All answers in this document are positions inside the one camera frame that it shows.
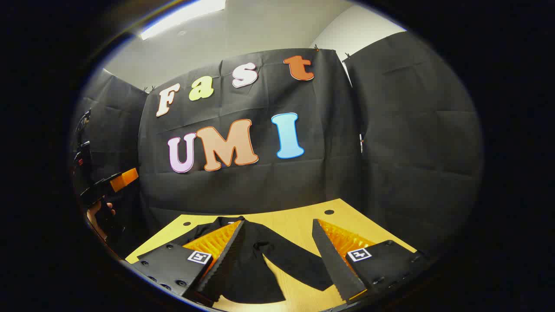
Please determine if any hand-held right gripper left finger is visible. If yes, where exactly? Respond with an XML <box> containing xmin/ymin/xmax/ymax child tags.
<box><xmin>130</xmin><ymin>219</ymin><xmax>245</xmax><ymax>304</ymax></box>

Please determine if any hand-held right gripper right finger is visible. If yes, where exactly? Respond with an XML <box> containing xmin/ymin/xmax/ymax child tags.
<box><xmin>311</xmin><ymin>218</ymin><xmax>428</xmax><ymax>303</ymax></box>

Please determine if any black buttoned cardigan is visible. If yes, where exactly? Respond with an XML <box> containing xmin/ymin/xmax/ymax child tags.
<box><xmin>138</xmin><ymin>215</ymin><xmax>334</xmax><ymax>304</ymax></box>

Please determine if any ceiling light panel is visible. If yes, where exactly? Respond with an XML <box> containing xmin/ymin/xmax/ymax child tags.
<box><xmin>139</xmin><ymin>0</ymin><xmax>227</xmax><ymax>41</ymax></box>

